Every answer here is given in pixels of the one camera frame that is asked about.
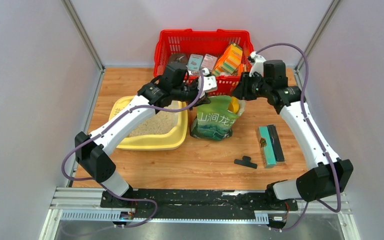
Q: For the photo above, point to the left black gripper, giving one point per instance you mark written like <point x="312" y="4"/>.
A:
<point x="203" y="100"/>

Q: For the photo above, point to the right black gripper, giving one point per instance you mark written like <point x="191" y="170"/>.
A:
<point x="241" y="91"/>

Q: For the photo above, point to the yellow plastic scoop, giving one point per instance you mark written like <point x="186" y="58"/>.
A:
<point x="234" y="105"/>

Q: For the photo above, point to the green litter bag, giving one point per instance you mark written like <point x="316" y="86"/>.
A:
<point x="213" y="121"/>

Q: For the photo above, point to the black bag clip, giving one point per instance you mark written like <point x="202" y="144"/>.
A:
<point x="246" y="161"/>

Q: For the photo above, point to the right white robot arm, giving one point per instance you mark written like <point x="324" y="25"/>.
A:
<point x="327" y="173"/>

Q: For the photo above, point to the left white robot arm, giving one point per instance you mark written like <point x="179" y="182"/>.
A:
<point x="92" y="151"/>

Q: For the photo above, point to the teal small box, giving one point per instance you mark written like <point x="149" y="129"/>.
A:
<point x="194" y="62"/>

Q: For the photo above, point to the pink grey small box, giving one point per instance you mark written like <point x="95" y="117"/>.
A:
<point x="208" y="62"/>

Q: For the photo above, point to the dark brown box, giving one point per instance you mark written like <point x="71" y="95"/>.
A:
<point x="179" y="58"/>

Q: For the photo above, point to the yellow litter box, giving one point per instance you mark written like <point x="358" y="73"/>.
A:
<point x="155" y="132"/>

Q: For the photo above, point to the teal rectangular box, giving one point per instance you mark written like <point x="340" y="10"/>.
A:
<point x="266" y="147"/>

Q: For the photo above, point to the orange small packet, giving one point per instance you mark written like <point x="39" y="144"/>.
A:
<point x="240" y="69"/>

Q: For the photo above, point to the orange green striped sponge pack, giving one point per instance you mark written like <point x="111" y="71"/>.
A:
<point x="229" y="61"/>

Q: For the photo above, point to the red plastic shopping basket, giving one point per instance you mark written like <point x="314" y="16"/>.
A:
<point x="223" y="52"/>

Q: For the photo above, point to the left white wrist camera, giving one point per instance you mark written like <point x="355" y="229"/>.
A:
<point x="207" y="83"/>

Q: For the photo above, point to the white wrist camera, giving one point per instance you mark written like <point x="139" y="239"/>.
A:
<point x="257" y="64"/>
<point x="207" y="83"/>

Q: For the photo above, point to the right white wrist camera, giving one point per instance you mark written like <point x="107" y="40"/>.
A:
<point x="257" y="64"/>

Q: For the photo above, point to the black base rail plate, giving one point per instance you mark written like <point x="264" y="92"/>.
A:
<point x="202" y="205"/>

